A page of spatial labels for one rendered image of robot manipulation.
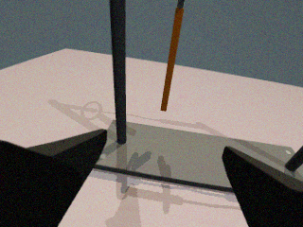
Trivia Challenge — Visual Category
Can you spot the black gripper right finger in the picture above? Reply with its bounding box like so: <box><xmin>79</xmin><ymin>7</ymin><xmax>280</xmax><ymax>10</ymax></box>
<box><xmin>223</xmin><ymin>146</ymin><xmax>303</xmax><ymax>227</ymax></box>

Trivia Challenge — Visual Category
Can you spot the grey loop with orange handle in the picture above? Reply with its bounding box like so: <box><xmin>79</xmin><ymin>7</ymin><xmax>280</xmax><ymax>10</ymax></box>
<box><xmin>160</xmin><ymin>0</ymin><xmax>185</xmax><ymax>112</ymax></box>

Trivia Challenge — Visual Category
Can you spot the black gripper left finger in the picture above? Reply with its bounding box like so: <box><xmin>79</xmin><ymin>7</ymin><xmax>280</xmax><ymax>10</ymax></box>
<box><xmin>0</xmin><ymin>129</ymin><xmax>107</xmax><ymax>227</ymax></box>

